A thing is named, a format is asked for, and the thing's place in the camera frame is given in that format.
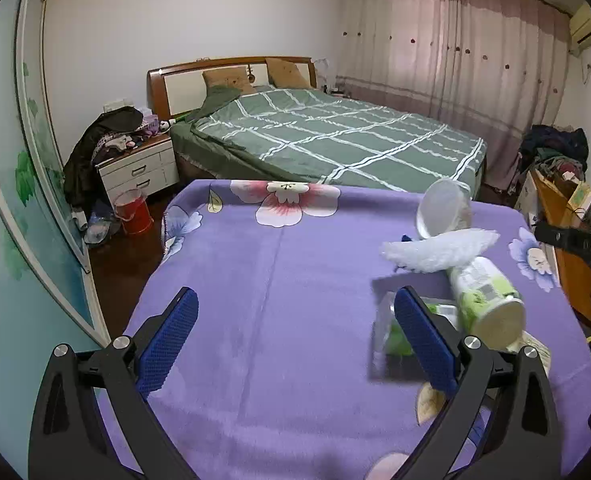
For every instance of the clear plastic bag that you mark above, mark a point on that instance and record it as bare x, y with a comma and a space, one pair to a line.
100, 227

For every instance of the brown pillow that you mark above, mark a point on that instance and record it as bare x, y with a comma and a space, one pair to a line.
228, 79
286, 71

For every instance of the green white card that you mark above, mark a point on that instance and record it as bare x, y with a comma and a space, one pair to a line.
580, 196

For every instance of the green label paper cup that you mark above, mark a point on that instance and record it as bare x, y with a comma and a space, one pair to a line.
480, 295

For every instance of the mixed clothes pile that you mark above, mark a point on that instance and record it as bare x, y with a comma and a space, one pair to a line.
553, 147

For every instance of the pink tissue box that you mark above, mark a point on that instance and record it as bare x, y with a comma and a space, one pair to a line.
151, 124

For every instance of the white wooden nightstand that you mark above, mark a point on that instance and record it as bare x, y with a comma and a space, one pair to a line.
135, 170

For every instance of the glass wardrobe sliding door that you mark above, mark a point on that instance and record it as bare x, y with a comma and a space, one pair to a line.
5, 210

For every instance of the dark clothes pile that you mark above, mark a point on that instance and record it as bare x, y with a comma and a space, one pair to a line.
80, 165

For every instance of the red bucket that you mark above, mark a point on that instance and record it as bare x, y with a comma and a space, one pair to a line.
134, 215

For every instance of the green plaid duvet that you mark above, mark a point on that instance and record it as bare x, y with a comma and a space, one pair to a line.
325, 135

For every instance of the pink beige curtain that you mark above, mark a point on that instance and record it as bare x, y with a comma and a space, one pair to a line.
425, 50

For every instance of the white plastic bag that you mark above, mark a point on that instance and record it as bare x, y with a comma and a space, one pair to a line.
435, 252

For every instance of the clear plastic cup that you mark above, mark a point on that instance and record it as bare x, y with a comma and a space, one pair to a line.
443, 207

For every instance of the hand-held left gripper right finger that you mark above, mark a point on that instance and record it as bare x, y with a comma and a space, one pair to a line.
423, 340

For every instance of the white wall socket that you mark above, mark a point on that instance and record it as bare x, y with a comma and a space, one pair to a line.
114, 106

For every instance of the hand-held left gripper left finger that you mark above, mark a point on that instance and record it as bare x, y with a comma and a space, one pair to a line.
168, 342

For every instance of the wooden desk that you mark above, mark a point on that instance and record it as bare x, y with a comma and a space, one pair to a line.
575, 280

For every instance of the green plastic bag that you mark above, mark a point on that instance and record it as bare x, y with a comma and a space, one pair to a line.
393, 335

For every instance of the wooden bed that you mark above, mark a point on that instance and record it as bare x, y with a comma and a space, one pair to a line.
180, 87

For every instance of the beige air conditioner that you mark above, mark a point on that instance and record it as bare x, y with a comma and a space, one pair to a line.
588, 27

